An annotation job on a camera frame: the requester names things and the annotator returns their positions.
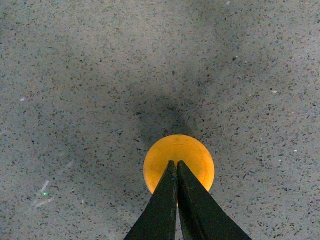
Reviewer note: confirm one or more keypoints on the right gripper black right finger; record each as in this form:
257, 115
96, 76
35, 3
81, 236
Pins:
201, 218

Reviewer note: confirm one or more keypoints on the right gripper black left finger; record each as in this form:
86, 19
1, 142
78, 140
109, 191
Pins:
158, 220

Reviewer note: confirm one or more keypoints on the yellow push button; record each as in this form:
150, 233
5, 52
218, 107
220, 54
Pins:
178, 147

